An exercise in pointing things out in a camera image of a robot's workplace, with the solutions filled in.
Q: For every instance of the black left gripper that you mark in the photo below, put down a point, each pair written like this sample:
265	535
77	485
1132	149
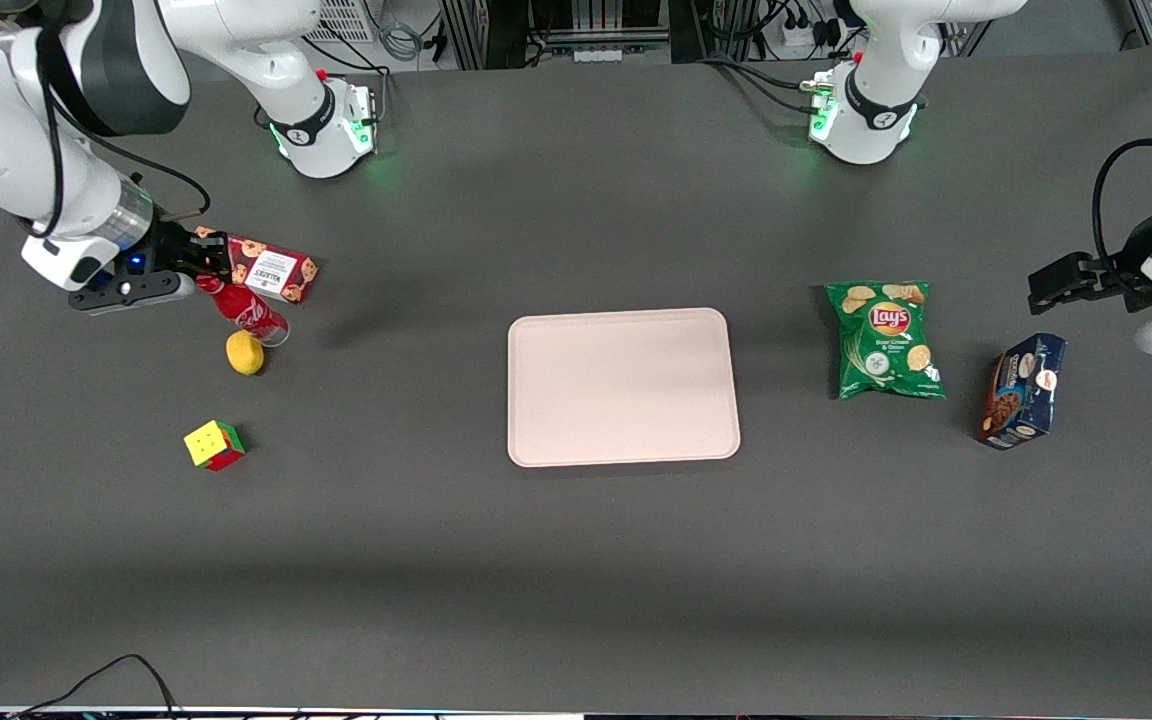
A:
1119	277

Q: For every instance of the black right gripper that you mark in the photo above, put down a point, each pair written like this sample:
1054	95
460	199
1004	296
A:
169	252

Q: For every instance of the red coke bottle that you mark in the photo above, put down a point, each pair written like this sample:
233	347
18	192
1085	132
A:
248	311

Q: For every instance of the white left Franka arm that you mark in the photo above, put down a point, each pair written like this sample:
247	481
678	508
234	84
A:
866	112

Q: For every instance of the beige plastic tray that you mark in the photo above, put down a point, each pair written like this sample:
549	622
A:
623	387

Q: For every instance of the red cookie box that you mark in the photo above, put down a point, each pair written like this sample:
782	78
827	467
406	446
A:
276	270

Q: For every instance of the yellow lemon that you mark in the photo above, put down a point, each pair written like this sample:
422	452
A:
244	354

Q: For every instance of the blue chocolate cookie box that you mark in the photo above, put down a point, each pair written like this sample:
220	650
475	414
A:
1021	395

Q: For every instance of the green Lay's chips bag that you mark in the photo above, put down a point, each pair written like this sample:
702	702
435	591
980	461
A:
886	340

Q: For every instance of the colourful Rubik's cube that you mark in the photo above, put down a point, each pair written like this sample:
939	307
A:
211	443

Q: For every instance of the white vented box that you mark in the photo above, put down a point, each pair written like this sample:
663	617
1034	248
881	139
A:
346	18

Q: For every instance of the white power strip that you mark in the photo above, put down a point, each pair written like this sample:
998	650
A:
811	35

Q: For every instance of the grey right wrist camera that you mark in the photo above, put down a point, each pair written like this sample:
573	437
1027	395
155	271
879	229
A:
136	291

